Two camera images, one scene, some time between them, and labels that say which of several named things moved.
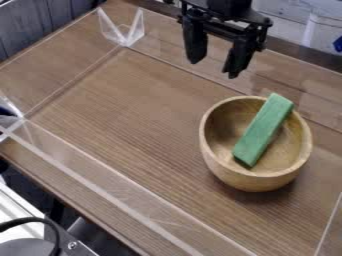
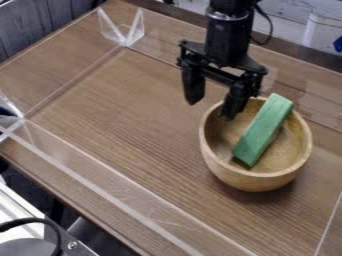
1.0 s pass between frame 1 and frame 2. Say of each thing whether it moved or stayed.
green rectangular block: stayed
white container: stayed
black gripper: moved
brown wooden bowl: stayed
